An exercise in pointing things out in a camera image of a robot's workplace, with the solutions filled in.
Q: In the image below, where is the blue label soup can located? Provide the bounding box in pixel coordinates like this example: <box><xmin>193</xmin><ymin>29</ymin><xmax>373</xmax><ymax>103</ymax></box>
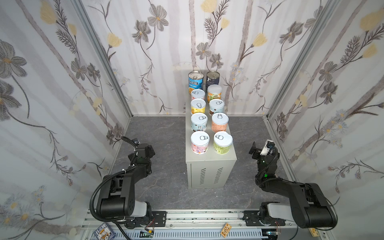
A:
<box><xmin>188</xmin><ymin>71</ymin><xmax>204</xmax><ymax>93</ymax></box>

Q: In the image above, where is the dark can with gold lid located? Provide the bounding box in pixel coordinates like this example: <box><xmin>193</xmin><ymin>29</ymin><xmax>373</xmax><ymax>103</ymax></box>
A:
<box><xmin>206</xmin><ymin>71</ymin><xmax>220</xmax><ymax>88</ymax></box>

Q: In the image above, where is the white-lid green label can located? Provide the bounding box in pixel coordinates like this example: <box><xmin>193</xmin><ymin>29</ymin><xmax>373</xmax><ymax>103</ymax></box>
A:
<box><xmin>213</xmin><ymin>131</ymin><xmax>233</xmax><ymax>155</ymax></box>

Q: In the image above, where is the white-lid pink can front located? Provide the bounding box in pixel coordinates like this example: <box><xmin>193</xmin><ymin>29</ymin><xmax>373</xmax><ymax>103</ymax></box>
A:
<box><xmin>191</xmin><ymin>89</ymin><xmax>206</xmax><ymax>100</ymax></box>

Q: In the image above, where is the small orange tag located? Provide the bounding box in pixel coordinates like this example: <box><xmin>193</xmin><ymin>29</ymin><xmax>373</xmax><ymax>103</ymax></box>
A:
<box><xmin>220</xmin><ymin>223</ymin><xmax>232</xmax><ymax>238</ymax></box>

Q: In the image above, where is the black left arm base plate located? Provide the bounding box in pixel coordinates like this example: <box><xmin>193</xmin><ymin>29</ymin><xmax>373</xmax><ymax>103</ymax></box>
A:
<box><xmin>124</xmin><ymin>210</ymin><xmax>167</xmax><ymax>229</ymax></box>

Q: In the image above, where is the left corner wall post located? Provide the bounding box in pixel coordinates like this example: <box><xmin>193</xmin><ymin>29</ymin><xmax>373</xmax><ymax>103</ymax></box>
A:
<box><xmin>71</xmin><ymin>0</ymin><xmax>134</xmax><ymax>118</ymax></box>

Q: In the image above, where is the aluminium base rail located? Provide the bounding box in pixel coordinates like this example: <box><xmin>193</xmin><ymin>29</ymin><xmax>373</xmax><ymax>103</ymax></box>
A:
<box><xmin>78</xmin><ymin>208</ymin><xmax>331</xmax><ymax>240</ymax></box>

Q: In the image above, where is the white-lid yellow can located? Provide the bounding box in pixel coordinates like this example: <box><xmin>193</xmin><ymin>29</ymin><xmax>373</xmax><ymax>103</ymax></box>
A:
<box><xmin>191</xmin><ymin>99</ymin><xmax>206</xmax><ymax>115</ymax></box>

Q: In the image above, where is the white-lid pink can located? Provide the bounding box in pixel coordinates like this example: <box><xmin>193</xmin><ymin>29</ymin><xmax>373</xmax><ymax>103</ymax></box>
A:
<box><xmin>191</xmin><ymin>89</ymin><xmax>206</xmax><ymax>100</ymax></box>
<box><xmin>191</xmin><ymin>131</ymin><xmax>210</xmax><ymax>155</ymax></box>

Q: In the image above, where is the grey metal cabinet box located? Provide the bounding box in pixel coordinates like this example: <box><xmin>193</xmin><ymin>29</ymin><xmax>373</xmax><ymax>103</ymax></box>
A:
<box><xmin>185</xmin><ymin>116</ymin><xmax>237</xmax><ymax>189</ymax></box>

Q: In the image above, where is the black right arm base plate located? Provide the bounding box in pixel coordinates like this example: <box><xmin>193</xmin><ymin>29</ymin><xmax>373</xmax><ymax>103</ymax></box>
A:
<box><xmin>242</xmin><ymin>211</ymin><xmax>286</xmax><ymax>227</ymax></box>

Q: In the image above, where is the yellow tag right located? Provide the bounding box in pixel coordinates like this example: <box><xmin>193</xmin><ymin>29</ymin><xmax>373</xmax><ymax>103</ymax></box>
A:
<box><xmin>309</xmin><ymin>228</ymin><xmax>320</xmax><ymax>238</ymax></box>

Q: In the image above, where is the white-lid grey can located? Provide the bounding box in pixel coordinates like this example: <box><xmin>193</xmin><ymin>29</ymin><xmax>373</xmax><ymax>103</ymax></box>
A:
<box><xmin>209</xmin><ymin>99</ymin><xmax>225</xmax><ymax>115</ymax></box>

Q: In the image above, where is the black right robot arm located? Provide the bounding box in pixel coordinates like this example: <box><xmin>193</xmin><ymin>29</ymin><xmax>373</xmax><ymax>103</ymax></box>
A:
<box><xmin>249</xmin><ymin>140</ymin><xmax>338</xmax><ymax>229</ymax></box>

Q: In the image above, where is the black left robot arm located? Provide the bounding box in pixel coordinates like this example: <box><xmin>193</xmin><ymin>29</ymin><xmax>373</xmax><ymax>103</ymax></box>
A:
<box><xmin>89</xmin><ymin>136</ymin><xmax>155</xmax><ymax>229</ymax></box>

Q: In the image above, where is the blue printed card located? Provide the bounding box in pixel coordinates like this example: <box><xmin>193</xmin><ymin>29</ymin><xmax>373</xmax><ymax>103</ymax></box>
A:
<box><xmin>93</xmin><ymin>223</ymin><xmax>116</xmax><ymax>240</ymax></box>

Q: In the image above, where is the white-lid teal can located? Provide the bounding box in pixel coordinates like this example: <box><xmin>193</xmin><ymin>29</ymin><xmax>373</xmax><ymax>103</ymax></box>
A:
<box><xmin>191</xmin><ymin>113</ymin><xmax>208</xmax><ymax>132</ymax></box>

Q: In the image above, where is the green orange label can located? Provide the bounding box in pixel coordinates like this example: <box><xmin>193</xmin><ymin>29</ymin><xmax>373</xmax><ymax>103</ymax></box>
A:
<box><xmin>207</xmin><ymin>84</ymin><xmax>223</xmax><ymax>102</ymax></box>

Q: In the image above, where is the white cable duct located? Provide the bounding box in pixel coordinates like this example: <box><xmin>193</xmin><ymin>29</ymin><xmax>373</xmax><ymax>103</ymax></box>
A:
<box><xmin>125</xmin><ymin>229</ymin><xmax>268</xmax><ymax>240</ymax></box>

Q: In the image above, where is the aluminium corner wall post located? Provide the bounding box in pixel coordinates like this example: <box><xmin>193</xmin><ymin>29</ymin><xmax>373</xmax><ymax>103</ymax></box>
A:
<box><xmin>265</xmin><ymin>0</ymin><xmax>340</xmax><ymax>120</ymax></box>

